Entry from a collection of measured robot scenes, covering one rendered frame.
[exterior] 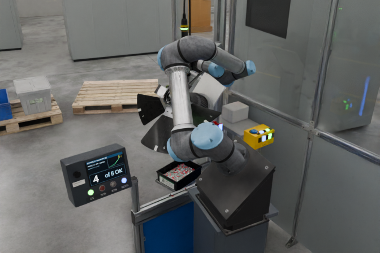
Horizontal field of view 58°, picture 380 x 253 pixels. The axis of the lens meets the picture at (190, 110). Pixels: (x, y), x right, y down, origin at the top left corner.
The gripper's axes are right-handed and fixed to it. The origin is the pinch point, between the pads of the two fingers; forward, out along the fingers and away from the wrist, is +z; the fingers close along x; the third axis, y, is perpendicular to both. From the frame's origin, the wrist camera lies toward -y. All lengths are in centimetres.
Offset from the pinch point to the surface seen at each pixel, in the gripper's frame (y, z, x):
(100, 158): 27, -43, -69
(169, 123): 44.3, -0.3, -9.7
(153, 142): 53, 0, -22
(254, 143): 48, -44, 21
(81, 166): 27, -43, -77
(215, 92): 32.4, 2.5, 27.8
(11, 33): 110, 719, -4
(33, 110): 131, 282, -48
